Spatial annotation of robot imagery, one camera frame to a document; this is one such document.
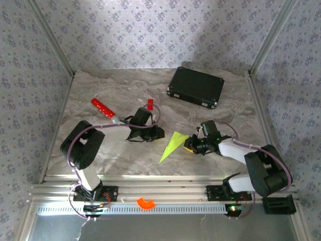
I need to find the grey metal panel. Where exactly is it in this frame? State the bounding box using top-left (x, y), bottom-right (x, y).
top-left (24, 213), bottom-right (301, 241)

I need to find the controller board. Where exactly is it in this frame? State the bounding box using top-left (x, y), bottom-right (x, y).
top-left (83, 203), bottom-right (111, 218)
top-left (225, 203), bottom-right (245, 218)

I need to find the right controller board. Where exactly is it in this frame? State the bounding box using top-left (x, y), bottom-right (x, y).
top-left (225, 203), bottom-right (245, 218)

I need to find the orange curved plastic piece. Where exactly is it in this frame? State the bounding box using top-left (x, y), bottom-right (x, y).
top-left (136, 197), bottom-right (156, 210)

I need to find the black plastic holder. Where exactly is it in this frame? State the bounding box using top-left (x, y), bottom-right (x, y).
top-left (261, 194), bottom-right (297, 215)

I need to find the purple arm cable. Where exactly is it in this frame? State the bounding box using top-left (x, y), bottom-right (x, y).
top-left (214, 119), bottom-right (293, 219)
top-left (67, 103), bottom-right (162, 221)

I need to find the aluminium side rail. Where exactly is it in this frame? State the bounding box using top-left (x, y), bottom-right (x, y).
top-left (247, 71), bottom-right (286, 183)
top-left (39, 72), bottom-right (76, 184)

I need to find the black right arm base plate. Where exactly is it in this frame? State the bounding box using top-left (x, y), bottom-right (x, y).
top-left (206, 185), bottom-right (253, 202)

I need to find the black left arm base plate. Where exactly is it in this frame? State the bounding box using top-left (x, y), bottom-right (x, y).
top-left (73, 185), bottom-right (119, 202)

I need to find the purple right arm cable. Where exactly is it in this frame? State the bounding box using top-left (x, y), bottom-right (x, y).
top-left (214, 119), bottom-right (293, 219)

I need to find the aluminium frame post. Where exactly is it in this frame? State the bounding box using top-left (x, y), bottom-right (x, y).
top-left (248, 0), bottom-right (299, 76)
top-left (25, 0), bottom-right (76, 77)

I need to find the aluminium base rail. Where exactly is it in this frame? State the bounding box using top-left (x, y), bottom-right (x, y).
top-left (27, 174), bottom-right (300, 204)

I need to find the grey slotted cable duct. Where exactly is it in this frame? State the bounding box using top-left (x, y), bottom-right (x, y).
top-left (37, 203), bottom-right (228, 215)

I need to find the black hard case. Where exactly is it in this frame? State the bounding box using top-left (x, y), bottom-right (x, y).
top-left (166, 66), bottom-right (225, 109)

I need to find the left controller board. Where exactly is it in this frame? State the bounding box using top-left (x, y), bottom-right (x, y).
top-left (83, 203), bottom-right (111, 218)

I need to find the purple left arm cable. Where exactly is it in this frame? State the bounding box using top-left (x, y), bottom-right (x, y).
top-left (67, 103), bottom-right (162, 221)

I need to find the yellow-green paper sheet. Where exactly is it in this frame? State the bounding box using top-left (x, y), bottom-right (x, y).
top-left (158, 131), bottom-right (190, 164)

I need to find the red toy microphone grey head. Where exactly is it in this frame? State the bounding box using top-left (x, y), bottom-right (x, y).
top-left (90, 97), bottom-right (122, 124)

